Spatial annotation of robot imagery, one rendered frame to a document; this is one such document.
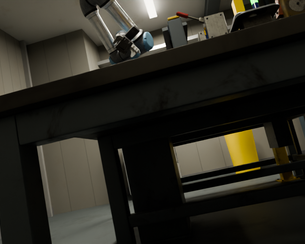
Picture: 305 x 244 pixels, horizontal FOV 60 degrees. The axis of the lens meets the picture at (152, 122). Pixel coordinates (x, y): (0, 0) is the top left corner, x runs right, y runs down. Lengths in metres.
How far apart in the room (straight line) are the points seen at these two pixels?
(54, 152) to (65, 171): 0.35
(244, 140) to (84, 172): 2.44
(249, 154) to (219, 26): 2.99
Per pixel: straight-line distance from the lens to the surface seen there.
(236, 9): 3.28
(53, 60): 4.80
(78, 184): 4.36
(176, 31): 1.41
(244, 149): 4.09
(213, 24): 1.31
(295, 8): 1.40
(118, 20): 1.80
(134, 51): 1.53
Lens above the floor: 0.48
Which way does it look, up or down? 8 degrees up
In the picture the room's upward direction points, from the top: 12 degrees counter-clockwise
